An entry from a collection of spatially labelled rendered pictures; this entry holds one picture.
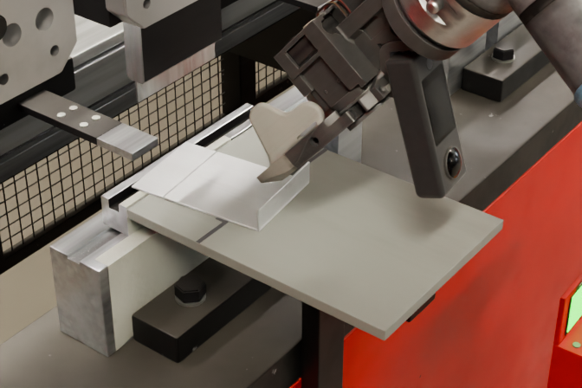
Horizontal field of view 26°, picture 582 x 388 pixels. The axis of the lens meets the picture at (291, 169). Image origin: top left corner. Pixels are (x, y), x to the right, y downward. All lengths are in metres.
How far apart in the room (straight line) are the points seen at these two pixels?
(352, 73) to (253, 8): 0.65
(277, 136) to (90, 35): 0.45
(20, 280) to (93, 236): 1.57
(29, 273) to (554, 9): 1.98
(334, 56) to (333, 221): 0.18
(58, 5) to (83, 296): 0.30
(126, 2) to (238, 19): 0.61
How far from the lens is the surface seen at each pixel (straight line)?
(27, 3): 0.88
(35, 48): 0.90
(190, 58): 1.11
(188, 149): 1.15
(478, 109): 1.47
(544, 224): 1.57
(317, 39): 0.93
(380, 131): 1.42
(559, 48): 0.83
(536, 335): 1.70
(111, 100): 1.42
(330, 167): 1.12
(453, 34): 0.88
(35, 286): 2.65
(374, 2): 0.92
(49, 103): 1.23
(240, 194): 1.09
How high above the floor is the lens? 1.61
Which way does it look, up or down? 33 degrees down
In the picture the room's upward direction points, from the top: straight up
